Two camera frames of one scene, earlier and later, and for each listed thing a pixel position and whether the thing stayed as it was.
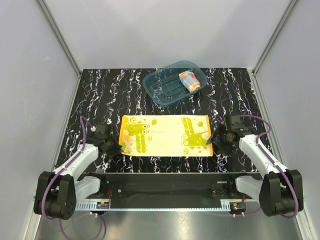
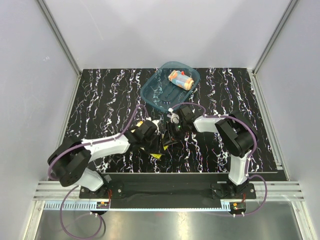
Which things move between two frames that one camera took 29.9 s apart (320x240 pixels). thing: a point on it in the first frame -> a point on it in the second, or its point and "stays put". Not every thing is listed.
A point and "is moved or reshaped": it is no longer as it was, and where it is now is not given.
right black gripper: (225, 150) -> (170, 136)
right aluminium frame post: (254, 81) stays put
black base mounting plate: (170, 187) stays put
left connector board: (103, 205) stays put
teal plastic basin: (164, 86) is moved or reshaped
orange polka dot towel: (190, 81) -> (180, 79)
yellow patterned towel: (165, 135) is moved or reshaped
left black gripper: (117, 149) -> (156, 148)
